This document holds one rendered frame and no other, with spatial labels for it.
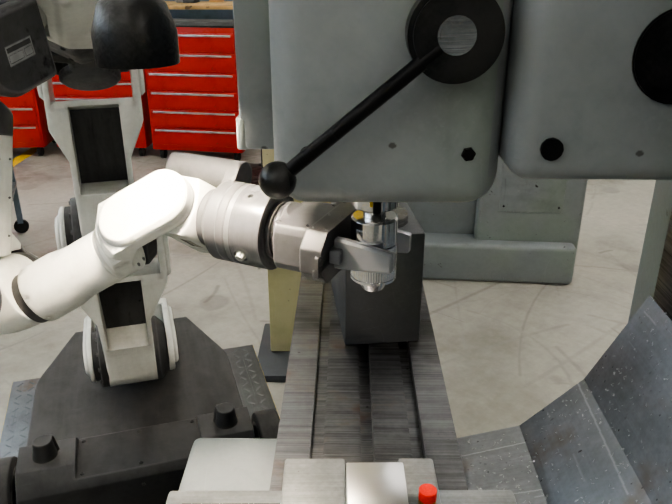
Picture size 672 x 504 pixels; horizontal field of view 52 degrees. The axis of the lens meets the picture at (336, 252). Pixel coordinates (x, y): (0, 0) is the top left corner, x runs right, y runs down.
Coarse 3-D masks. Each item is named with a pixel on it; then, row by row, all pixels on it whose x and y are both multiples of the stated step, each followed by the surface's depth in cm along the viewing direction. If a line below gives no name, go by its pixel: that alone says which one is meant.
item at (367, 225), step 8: (352, 216) 68; (360, 216) 68; (392, 216) 68; (352, 224) 68; (360, 224) 67; (368, 224) 67; (376, 224) 66; (384, 224) 67; (392, 224) 67; (368, 232) 67; (376, 232) 67
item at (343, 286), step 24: (408, 216) 108; (408, 264) 104; (336, 288) 118; (360, 288) 104; (384, 288) 105; (408, 288) 105; (360, 312) 106; (384, 312) 107; (408, 312) 107; (360, 336) 108; (384, 336) 108; (408, 336) 109
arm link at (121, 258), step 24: (120, 192) 75; (144, 192) 74; (168, 192) 73; (192, 192) 74; (120, 216) 74; (144, 216) 73; (168, 216) 72; (96, 240) 76; (120, 240) 73; (144, 240) 74; (120, 264) 76; (144, 264) 81
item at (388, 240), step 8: (352, 232) 68; (360, 232) 67; (384, 232) 67; (392, 232) 68; (360, 240) 68; (368, 240) 67; (376, 240) 67; (384, 240) 67; (392, 240) 68; (384, 248) 68; (392, 248) 68; (352, 272) 70; (360, 272) 69; (368, 272) 69; (392, 272) 70; (360, 280) 69; (368, 280) 69; (376, 280) 69; (384, 280) 69; (392, 280) 70
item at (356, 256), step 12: (336, 240) 68; (348, 240) 68; (336, 252) 67; (348, 252) 68; (360, 252) 67; (372, 252) 66; (384, 252) 66; (336, 264) 68; (348, 264) 68; (360, 264) 68; (372, 264) 67; (384, 264) 66
